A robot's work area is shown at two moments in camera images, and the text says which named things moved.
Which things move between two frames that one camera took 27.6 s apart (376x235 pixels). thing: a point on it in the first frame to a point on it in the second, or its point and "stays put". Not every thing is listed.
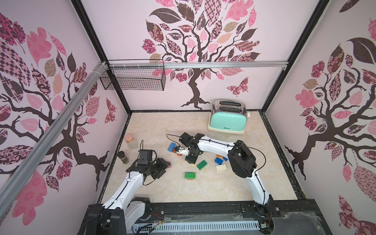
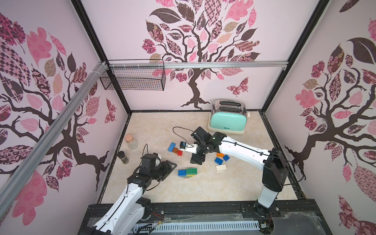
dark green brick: x=201 y=165 to x=191 y=171
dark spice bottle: x=121 y=154 stays put
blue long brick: x=219 y=160 to x=182 y=173
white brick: x=221 y=167 stays put
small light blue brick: x=172 y=147 stays put
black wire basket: x=134 y=75 stays put
